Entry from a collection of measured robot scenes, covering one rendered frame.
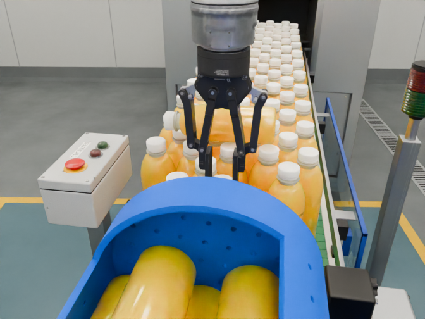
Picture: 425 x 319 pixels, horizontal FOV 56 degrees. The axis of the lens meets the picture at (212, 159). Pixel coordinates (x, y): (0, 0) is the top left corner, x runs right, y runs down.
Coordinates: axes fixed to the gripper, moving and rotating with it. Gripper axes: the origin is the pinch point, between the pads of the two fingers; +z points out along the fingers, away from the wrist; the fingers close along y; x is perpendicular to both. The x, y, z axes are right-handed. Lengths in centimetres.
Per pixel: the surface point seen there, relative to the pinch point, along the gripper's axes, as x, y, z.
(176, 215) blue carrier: -18.0, -3.1, -3.8
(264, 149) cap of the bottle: 12.6, 6.4, 2.1
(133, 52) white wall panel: 386, -156, 82
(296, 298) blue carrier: -30.5, 10.7, -5.7
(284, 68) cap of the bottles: 70, 10, 3
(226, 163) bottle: 11.4, -0.7, 5.2
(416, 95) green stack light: 23.7, 35.1, -6.5
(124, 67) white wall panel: 384, -168, 99
